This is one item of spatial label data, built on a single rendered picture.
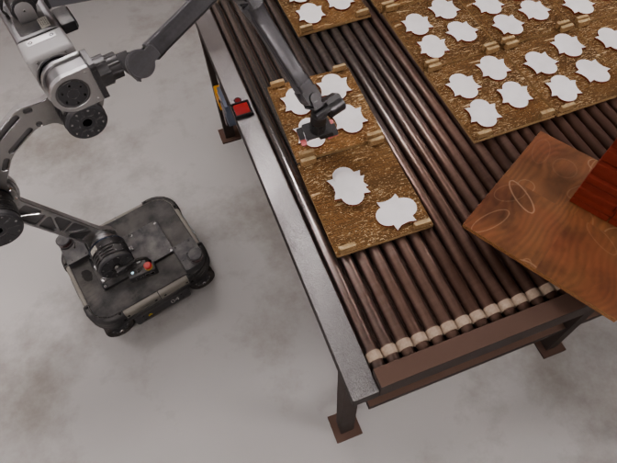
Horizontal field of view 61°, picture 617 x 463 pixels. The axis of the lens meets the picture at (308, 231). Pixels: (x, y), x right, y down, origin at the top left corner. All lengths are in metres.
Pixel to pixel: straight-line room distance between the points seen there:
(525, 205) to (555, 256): 0.19
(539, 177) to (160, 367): 1.86
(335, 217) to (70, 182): 2.01
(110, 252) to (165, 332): 0.50
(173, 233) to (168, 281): 0.26
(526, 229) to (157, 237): 1.71
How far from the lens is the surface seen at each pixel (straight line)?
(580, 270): 1.76
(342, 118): 2.08
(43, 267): 3.17
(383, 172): 1.94
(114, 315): 2.60
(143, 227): 2.75
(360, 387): 1.60
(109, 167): 3.41
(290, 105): 2.14
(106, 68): 1.62
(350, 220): 1.81
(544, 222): 1.81
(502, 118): 2.19
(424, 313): 1.69
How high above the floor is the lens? 2.46
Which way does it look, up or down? 58 degrees down
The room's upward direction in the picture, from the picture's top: 4 degrees counter-clockwise
